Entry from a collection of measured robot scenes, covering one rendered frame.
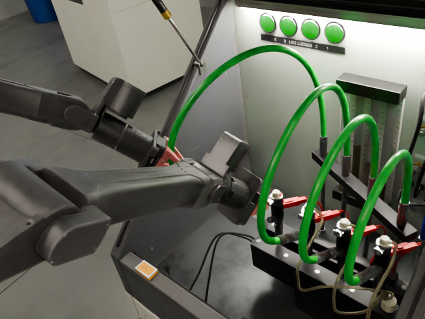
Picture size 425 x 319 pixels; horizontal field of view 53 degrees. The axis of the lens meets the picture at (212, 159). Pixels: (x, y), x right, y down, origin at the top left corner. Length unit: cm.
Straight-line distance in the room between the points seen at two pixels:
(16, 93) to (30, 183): 43
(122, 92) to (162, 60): 309
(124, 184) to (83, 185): 7
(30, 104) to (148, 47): 303
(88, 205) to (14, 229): 8
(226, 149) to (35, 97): 34
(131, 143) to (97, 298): 160
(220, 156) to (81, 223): 42
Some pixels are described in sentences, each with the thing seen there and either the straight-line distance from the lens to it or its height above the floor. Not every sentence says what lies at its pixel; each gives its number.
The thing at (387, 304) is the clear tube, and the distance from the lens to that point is 92.
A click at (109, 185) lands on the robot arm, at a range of 46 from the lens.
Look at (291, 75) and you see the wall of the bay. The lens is 113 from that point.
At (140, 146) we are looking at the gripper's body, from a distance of 82.
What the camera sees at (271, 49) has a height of 142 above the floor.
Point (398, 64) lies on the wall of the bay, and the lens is 99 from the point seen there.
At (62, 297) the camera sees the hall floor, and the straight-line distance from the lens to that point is 243.
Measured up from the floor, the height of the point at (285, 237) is 112.
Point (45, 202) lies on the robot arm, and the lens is 37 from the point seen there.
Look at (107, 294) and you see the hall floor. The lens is 234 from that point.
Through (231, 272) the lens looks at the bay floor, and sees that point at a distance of 118.
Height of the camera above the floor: 175
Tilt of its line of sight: 36 degrees down
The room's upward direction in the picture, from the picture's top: 10 degrees counter-clockwise
